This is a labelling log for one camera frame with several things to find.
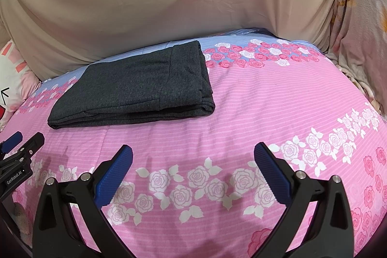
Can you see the white cartoon face pillow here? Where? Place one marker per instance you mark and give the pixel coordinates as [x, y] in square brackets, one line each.
[17, 83]

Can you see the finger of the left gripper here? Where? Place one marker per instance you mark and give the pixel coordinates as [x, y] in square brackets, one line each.
[8, 145]
[31, 146]

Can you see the dark grey pants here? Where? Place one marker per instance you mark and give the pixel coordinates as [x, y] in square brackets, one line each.
[168, 84]

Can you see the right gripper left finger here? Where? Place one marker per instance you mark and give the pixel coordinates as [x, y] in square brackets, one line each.
[69, 221]

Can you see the floral beige blanket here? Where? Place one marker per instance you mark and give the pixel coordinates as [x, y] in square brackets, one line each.
[358, 46]

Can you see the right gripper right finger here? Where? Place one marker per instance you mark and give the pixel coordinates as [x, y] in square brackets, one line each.
[330, 232]

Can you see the pink floral bed sheet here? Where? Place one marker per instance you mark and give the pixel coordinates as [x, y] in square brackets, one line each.
[193, 188]

